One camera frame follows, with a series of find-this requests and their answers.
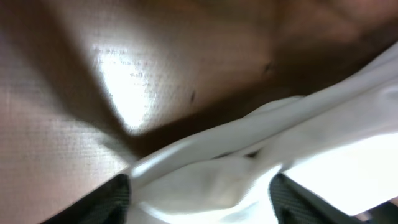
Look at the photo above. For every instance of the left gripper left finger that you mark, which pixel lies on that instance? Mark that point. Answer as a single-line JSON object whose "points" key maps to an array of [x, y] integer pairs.
{"points": [[107, 204]]}

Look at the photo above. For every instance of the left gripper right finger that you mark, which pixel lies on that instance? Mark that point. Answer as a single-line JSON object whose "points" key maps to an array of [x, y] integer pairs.
{"points": [[292, 208]]}

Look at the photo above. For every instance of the white printed t-shirt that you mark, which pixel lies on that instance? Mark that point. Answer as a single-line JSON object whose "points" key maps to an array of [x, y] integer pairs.
{"points": [[339, 143]]}

